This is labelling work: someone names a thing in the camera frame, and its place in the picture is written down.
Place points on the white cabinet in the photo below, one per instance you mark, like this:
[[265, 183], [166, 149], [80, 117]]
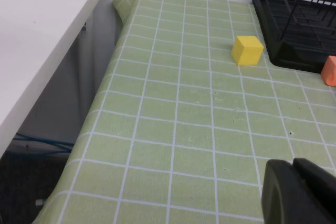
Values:
[[31, 24]]

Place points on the black plastic drip tray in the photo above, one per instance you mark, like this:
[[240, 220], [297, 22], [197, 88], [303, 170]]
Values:
[[294, 56]]

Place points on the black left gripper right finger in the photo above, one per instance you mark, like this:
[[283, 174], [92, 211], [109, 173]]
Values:
[[320, 182]]

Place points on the yellow foam cube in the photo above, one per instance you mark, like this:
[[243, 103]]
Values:
[[246, 51]]

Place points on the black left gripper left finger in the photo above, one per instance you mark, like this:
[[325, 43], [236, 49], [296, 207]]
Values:
[[283, 197]]

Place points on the orange foam cube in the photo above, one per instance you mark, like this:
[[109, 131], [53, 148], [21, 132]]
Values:
[[329, 72]]

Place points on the green checkered tablecloth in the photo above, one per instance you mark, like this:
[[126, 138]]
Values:
[[183, 129]]

